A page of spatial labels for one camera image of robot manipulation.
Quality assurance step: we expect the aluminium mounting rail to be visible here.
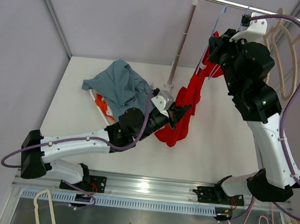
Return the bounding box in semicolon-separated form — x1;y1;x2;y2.
10;162;294;224

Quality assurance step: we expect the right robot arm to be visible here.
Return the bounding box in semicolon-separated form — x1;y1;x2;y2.
208;28;300;203

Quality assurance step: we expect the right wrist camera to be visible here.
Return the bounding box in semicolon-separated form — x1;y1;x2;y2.
230;12;267;42

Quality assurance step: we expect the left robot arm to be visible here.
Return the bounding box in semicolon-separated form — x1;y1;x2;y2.
20;104;192;191

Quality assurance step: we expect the metal clothes rack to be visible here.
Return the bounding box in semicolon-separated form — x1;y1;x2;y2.
163;0;300;103

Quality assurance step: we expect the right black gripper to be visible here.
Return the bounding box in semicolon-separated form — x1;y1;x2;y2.
204;27;251;94

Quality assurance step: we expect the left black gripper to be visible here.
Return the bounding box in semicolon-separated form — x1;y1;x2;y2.
135;99;192;146

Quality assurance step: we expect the white plastic basket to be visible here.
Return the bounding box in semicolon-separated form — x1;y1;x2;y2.
89;89;116;125

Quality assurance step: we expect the orange t shirt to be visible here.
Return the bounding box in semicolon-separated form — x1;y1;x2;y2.
95;93;114;120

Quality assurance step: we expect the red t shirt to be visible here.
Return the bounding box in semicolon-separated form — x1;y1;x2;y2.
155;46;223;147

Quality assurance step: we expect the blue grey t shirt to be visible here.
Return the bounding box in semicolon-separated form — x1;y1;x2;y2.
82;59;151;120

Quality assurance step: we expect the cream hanger lower left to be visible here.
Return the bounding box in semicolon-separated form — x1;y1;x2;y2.
31;188;61;224

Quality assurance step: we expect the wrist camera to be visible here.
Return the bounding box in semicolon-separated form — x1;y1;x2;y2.
230;12;267;42
151;90;174;116

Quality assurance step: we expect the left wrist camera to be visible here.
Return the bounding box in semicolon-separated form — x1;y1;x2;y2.
151;90;174;116

